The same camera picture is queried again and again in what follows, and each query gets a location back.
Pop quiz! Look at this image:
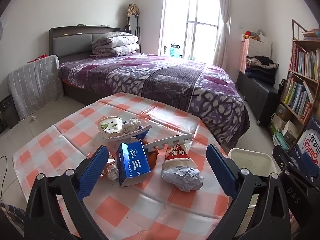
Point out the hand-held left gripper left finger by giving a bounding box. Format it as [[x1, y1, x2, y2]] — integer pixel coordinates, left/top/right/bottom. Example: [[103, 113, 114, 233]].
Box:
[[24, 145, 110, 240]]

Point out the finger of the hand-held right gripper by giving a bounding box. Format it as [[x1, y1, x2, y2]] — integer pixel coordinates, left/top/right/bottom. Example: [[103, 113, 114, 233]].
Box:
[[273, 145, 292, 174], [301, 152, 320, 180]]

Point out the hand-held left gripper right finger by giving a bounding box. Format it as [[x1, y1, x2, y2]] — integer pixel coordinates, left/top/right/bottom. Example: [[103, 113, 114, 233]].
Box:
[[205, 144, 292, 240]]

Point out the white plastic bin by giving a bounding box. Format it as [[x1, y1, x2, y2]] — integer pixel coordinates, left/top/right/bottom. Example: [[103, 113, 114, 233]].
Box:
[[229, 148, 279, 208]]

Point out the torn red paper cup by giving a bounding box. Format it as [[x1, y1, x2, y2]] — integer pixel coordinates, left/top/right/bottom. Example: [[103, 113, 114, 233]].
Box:
[[162, 142, 197, 170]]

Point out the small crumpled white tissue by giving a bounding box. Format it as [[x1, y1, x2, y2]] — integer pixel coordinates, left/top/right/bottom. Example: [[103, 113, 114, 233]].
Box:
[[101, 164, 120, 182]]

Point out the white blue printed cardboard box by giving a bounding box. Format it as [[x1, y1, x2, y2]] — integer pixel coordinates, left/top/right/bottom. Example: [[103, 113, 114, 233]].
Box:
[[287, 116, 320, 170]]

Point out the stack of boxes and booklets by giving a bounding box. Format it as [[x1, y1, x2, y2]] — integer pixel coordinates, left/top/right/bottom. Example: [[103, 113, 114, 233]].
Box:
[[270, 105, 300, 153]]

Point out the crumpled bluish paper ball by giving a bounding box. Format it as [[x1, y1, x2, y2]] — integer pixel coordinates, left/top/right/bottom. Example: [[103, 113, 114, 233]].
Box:
[[161, 166, 204, 192]]

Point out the blue carton box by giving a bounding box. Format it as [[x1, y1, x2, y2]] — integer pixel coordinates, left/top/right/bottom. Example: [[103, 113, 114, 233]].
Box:
[[116, 141, 151, 187]]

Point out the orange white checked tablecloth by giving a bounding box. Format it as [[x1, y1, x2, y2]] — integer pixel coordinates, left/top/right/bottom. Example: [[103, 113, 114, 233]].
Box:
[[12, 92, 232, 240]]

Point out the white paper cup green print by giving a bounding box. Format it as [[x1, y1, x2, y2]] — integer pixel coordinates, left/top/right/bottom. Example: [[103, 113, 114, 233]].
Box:
[[97, 117, 123, 140]]

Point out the brown orange peel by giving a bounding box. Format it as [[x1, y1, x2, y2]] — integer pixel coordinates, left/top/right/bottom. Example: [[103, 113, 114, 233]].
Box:
[[147, 151, 158, 168]]

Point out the row of upright books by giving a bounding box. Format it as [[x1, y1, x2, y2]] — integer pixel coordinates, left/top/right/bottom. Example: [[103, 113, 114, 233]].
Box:
[[290, 44, 320, 82], [284, 77, 314, 122]]

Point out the grey toothed foam mat strip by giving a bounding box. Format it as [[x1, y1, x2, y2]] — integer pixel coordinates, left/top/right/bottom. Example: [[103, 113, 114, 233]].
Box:
[[142, 133, 193, 153]]

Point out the black bench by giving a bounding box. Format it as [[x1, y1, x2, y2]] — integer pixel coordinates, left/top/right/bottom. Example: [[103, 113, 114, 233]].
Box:
[[236, 71, 279, 127]]

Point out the pile of dark clothes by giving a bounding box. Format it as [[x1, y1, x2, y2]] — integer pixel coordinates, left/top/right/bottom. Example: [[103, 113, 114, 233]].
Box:
[[245, 56, 279, 85]]

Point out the person's plaid clothing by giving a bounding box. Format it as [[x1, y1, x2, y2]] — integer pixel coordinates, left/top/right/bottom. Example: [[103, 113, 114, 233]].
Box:
[[0, 202, 27, 240]]

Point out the black floor appliance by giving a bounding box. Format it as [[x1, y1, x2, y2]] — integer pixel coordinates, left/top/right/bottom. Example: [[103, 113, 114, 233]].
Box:
[[0, 95, 20, 133]]

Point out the chair with grey checked cover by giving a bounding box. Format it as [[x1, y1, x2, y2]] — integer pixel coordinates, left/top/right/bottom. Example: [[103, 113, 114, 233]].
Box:
[[7, 54, 64, 120]]

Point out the purple patterned bedspread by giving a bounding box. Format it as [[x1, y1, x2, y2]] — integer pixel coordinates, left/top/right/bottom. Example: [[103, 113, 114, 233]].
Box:
[[58, 52, 250, 150]]

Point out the pink drawer cabinet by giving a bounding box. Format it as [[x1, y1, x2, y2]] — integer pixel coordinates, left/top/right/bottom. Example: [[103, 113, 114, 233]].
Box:
[[237, 37, 272, 74]]

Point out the wooden bookshelf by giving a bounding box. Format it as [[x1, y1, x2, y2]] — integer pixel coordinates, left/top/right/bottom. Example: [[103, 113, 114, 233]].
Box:
[[269, 19, 320, 153]]

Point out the red cloth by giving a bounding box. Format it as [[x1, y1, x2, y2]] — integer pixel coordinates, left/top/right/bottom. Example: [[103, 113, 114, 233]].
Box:
[[27, 54, 49, 64]]

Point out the green plastic basket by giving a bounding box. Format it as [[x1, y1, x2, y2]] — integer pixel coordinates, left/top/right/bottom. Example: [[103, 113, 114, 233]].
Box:
[[169, 44, 181, 58]]

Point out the folded purple white quilt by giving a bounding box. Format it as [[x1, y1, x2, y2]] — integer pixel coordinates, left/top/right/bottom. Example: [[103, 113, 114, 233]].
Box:
[[91, 32, 140, 57]]

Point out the white curtain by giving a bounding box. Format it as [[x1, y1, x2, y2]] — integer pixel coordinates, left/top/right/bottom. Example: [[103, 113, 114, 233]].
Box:
[[212, 0, 232, 68]]

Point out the black coat rack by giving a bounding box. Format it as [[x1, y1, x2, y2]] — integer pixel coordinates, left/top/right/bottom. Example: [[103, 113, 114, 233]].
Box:
[[124, 15, 142, 53]]

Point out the plaid scarf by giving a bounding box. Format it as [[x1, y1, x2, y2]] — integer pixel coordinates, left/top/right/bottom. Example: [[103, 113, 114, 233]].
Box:
[[125, 4, 141, 18]]

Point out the window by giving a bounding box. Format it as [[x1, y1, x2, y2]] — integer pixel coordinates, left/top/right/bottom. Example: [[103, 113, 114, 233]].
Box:
[[158, 0, 223, 62]]

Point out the black floor cable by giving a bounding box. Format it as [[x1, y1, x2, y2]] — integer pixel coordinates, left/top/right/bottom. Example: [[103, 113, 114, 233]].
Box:
[[0, 156, 8, 198]]

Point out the dark wooden bed frame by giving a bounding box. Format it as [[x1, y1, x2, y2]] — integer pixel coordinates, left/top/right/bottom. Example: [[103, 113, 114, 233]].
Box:
[[49, 26, 123, 105]]

